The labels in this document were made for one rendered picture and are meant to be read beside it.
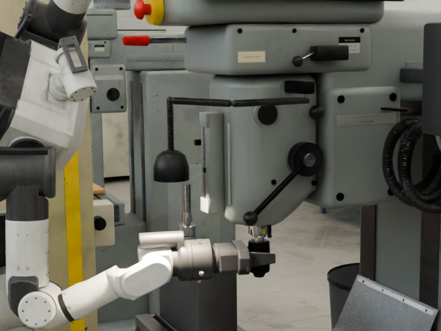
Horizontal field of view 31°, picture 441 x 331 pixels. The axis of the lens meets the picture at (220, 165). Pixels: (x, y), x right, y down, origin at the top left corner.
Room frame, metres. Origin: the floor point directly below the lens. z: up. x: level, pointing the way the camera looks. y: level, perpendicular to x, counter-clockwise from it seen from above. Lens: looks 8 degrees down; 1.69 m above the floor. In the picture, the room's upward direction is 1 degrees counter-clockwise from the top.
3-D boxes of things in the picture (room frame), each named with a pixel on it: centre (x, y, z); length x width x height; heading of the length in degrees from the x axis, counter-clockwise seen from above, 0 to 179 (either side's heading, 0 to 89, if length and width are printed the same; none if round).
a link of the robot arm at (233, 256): (1.70, 0.01, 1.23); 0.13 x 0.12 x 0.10; 9
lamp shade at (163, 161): (1.61, 0.10, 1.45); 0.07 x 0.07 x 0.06
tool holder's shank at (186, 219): (2.14, 0.09, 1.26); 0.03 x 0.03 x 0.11
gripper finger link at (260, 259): (1.69, -0.09, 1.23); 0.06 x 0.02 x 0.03; 99
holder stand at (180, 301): (2.09, 0.07, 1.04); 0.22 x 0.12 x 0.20; 31
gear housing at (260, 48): (1.73, -0.12, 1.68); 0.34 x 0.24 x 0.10; 114
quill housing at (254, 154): (1.72, -0.09, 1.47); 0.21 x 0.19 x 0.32; 24
